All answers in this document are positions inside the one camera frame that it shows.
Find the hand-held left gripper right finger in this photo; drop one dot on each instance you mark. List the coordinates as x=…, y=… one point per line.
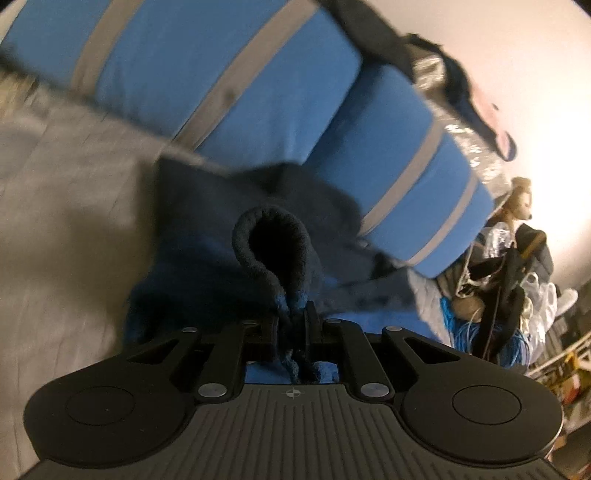
x=312, y=330

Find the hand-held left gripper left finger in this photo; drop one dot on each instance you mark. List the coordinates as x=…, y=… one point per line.
x=268, y=333

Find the blue and navy hoodie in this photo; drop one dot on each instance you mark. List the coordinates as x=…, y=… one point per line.
x=286, y=217

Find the small blue grey-striped pillow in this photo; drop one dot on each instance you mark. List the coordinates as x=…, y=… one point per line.
x=392, y=152

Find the clear plastic bag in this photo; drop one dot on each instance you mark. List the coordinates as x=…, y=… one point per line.
x=545, y=304

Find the grey quilted bedspread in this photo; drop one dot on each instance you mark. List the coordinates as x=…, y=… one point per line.
x=69, y=207

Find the silver patterned pillow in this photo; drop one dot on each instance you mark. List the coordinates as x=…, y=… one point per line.
x=480, y=159

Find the brown plush toy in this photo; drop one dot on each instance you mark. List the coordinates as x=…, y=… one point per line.
x=519, y=198

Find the pink and navy cloth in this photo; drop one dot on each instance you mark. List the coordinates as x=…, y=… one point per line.
x=489, y=124

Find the large blue grey-striped pillow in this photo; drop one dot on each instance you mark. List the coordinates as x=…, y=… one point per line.
x=184, y=69

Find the dark cloth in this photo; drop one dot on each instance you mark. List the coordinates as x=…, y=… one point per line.
x=369, y=32

